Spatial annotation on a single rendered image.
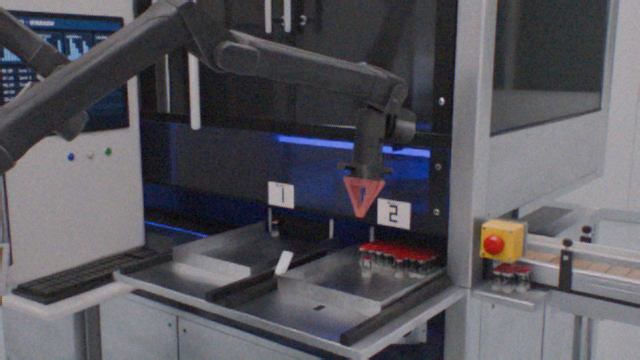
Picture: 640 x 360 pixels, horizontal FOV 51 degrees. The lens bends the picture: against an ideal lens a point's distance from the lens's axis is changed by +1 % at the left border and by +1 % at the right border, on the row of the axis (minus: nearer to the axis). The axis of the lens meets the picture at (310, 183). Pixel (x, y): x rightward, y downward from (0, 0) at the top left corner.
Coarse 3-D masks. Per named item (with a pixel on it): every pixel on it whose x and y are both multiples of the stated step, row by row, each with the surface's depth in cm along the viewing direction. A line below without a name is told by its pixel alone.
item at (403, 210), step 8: (384, 200) 154; (392, 200) 153; (384, 208) 155; (392, 208) 153; (400, 208) 152; (408, 208) 151; (384, 216) 155; (392, 216) 154; (400, 216) 152; (408, 216) 151; (392, 224) 154; (400, 224) 153; (408, 224) 151
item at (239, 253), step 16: (256, 224) 187; (208, 240) 173; (224, 240) 177; (240, 240) 182; (256, 240) 182; (272, 240) 182; (288, 240) 182; (304, 240) 182; (336, 240) 174; (176, 256) 163; (192, 256) 159; (208, 256) 168; (224, 256) 167; (240, 256) 167; (256, 256) 167; (272, 256) 167; (224, 272) 153; (240, 272) 150; (256, 272) 150
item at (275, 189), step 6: (270, 186) 176; (276, 186) 174; (282, 186) 173; (288, 186) 172; (270, 192) 176; (276, 192) 175; (288, 192) 172; (270, 198) 176; (276, 198) 175; (288, 198) 172; (270, 204) 177; (276, 204) 175; (282, 204) 174; (288, 204) 173
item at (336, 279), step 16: (336, 256) 159; (352, 256) 165; (288, 272) 145; (304, 272) 150; (320, 272) 155; (336, 272) 155; (352, 272) 155; (384, 272) 155; (288, 288) 142; (304, 288) 139; (320, 288) 136; (336, 288) 144; (352, 288) 144; (368, 288) 144; (384, 288) 144; (400, 288) 144; (416, 288) 138; (336, 304) 134; (352, 304) 132; (368, 304) 129; (384, 304) 129
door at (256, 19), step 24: (216, 0) 179; (240, 0) 174; (240, 24) 175; (264, 24) 170; (216, 72) 183; (216, 96) 184; (240, 96) 179; (264, 96) 174; (288, 96) 169; (288, 120) 170
